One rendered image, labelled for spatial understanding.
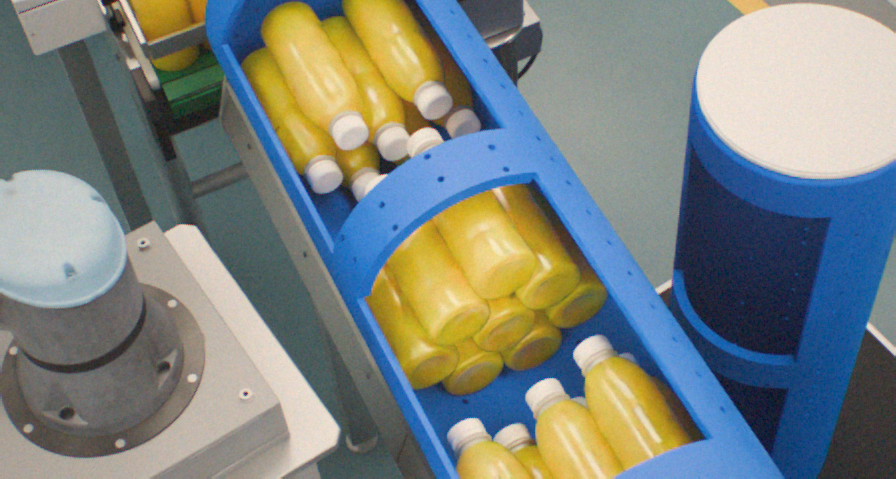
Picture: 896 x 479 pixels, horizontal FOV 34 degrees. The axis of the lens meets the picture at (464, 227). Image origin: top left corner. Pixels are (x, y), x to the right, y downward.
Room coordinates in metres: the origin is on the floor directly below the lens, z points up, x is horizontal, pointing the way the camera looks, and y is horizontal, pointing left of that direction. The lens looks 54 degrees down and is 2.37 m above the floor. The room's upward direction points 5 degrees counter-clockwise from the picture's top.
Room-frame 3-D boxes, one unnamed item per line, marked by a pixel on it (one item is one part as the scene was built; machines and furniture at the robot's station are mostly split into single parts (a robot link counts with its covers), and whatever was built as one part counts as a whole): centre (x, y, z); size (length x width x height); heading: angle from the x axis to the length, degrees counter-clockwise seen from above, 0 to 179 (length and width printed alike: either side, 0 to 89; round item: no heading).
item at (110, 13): (1.51, 0.47, 0.94); 0.03 x 0.02 x 0.08; 21
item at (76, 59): (1.46, 0.53, 0.50); 0.04 x 0.04 x 1.00; 21
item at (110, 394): (0.73, 0.35, 1.27); 0.15 x 0.15 x 0.10
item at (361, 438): (1.29, 0.22, 0.31); 0.06 x 0.06 x 0.63; 21
